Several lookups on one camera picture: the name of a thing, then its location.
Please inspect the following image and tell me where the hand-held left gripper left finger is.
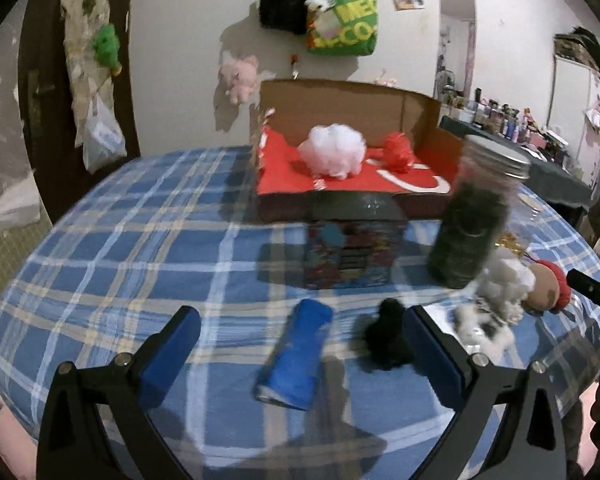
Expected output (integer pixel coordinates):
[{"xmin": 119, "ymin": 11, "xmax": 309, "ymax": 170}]
[{"xmin": 36, "ymin": 305, "xmax": 202, "ymax": 480}]

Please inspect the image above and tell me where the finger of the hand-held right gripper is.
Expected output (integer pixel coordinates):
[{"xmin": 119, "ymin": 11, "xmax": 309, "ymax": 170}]
[{"xmin": 566, "ymin": 269, "xmax": 600, "ymax": 318}]

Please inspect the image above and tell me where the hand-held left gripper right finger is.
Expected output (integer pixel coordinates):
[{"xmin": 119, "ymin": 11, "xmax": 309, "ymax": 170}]
[{"xmin": 404, "ymin": 304, "xmax": 567, "ymax": 480}]

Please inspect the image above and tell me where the black fluffy pom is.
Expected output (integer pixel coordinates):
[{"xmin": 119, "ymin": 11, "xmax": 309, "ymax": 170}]
[{"xmin": 362, "ymin": 298, "xmax": 416, "ymax": 372}]

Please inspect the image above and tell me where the white plush keychain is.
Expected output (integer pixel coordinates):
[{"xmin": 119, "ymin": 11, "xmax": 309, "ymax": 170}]
[{"xmin": 452, "ymin": 305, "xmax": 523, "ymax": 356}]

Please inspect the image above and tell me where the blue felt roll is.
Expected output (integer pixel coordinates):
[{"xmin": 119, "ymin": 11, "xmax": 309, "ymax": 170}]
[{"xmin": 254, "ymin": 299, "xmax": 335, "ymax": 412}]

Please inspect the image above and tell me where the cardboard box with red lining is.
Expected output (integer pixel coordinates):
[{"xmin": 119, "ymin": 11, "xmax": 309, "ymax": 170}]
[{"xmin": 250, "ymin": 78, "xmax": 468, "ymax": 223}]

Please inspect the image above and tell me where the small jar with gold beads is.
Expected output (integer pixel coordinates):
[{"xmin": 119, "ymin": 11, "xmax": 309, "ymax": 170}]
[{"xmin": 495, "ymin": 187, "xmax": 551, "ymax": 261}]

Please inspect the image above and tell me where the blue plaid blanket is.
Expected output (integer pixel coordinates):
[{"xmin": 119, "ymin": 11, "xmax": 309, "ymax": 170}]
[{"xmin": 0, "ymin": 145, "xmax": 600, "ymax": 480}]

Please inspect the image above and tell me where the table with dark cloth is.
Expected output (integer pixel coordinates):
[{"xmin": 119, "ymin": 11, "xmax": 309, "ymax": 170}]
[{"xmin": 440, "ymin": 115, "xmax": 593, "ymax": 211}]

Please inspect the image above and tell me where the dark printed tin box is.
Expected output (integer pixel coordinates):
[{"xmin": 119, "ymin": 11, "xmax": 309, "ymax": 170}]
[{"xmin": 302, "ymin": 195, "xmax": 408, "ymax": 290}]

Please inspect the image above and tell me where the large jar with dark contents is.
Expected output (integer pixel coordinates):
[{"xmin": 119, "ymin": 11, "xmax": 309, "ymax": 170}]
[{"xmin": 426, "ymin": 135, "xmax": 532, "ymax": 289}]

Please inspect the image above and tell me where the white cabinet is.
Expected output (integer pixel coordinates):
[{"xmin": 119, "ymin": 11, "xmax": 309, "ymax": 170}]
[{"xmin": 550, "ymin": 55, "xmax": 600, "ymax": 181}]

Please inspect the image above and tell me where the pink cushion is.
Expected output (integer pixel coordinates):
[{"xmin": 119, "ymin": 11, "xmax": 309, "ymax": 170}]
[{"xmin": 0, "ymin": 360, "xmax": 37, "ymax": 480}]

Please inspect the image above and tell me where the row of small bottles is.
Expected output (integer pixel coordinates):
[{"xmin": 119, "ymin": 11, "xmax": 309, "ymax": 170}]
[{"xmin": 472, "ymin": 87, "xmax": 546, "ymax": 143}]

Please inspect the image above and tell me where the red pom-pom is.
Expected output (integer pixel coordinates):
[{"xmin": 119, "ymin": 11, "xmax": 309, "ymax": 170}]
[{"xmin": 378, "ymin": 132, "xmax": 417, "ymax": 175}]

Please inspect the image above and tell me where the white paper sheet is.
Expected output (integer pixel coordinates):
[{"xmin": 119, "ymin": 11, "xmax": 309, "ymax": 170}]
[{"xmin": 0, "ymin": 175, "xmax": 41, "ymax": 241}]

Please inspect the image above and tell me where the white fluffy pom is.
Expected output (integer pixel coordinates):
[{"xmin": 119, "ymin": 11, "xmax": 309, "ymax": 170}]
[{"xmin": 298, "ymin": 124, "xmax": 368, "ymax": 180}]

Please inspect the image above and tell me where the clear plastic bag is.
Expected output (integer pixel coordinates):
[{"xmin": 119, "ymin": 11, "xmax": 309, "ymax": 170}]
[{"xmin": 82, "ymin": 92, "xmax": 127, "ymax": 173}]

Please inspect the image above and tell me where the dark wooden door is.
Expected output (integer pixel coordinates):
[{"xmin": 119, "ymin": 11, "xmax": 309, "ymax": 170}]
[{"xmin": 17, "ymin": 0, "xmax": 141, "ymax": 196}]

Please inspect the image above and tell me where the beige hanging organizer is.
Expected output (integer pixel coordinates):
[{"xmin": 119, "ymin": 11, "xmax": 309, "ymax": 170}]
[{"xmin": 60, "ymin": 0, "xmax": 113, "ymax": 146}]

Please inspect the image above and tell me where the pink pig plush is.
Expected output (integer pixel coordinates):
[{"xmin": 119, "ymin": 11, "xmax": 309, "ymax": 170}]
[{"xmin": 218, "ymin": 55, "xmax": 260, "ymax": 106}]

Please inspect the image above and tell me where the green plush toy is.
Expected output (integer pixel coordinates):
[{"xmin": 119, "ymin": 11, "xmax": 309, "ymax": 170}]
[{"xmin": 91, "ymin": 25, "xmax": 123, "ymax": 77}]

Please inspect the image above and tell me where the green shopping bag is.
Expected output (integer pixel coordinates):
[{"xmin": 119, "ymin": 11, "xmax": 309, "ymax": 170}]
[{"xmin": 305, "ymin": 0, "xmax": 379, "ymax": 57}]

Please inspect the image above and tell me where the black plastic bag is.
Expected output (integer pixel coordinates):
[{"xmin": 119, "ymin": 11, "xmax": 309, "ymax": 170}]
[{"xmin": 258, "ymin": 0, "xmax": 313, "ymax": 36}]

